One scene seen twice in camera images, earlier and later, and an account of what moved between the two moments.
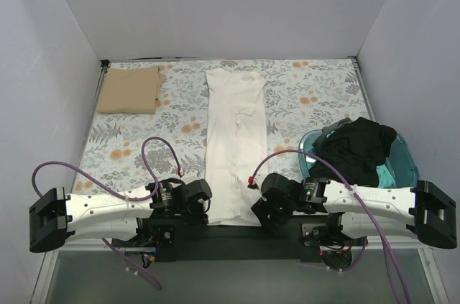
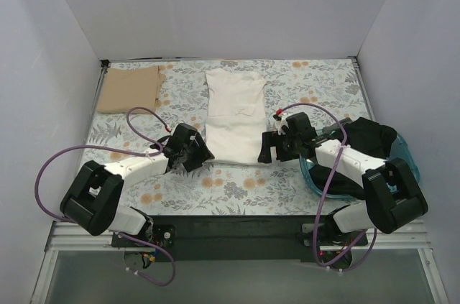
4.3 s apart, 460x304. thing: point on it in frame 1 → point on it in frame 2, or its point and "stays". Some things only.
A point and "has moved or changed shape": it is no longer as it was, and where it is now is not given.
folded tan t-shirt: x=126 y=91 stays
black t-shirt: x=355 y=147 stays
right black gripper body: x=266 y=215 → x=282 y=147
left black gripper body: x=200 y=218 → x=194 y=153
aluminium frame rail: x=406 y=244 stays
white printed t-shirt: x=236 y=144 has moved or changed shape
